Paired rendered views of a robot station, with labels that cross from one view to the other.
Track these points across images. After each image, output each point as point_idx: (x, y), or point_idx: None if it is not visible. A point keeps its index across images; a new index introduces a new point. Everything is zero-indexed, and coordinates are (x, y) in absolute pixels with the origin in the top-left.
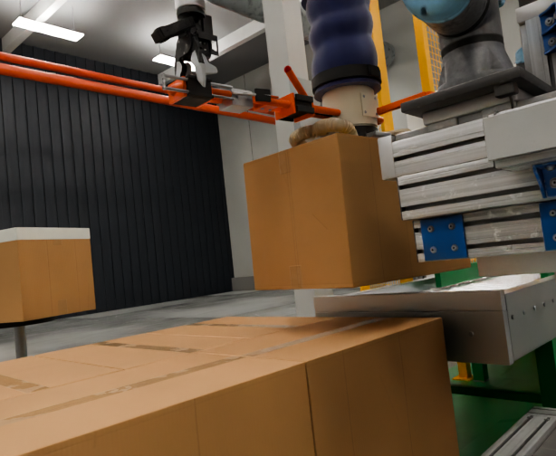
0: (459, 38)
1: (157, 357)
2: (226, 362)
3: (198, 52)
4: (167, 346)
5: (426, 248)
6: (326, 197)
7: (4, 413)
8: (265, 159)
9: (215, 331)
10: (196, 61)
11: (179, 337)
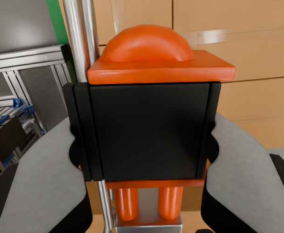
0: None
1: (185, 12)
2: (115, 26)
3: None
4: (218, 42)
5: (2, 118)
6: None
7: None
8: (185, 206)
9: (230, 97)
10: (35, 174)
11: (243, 70)
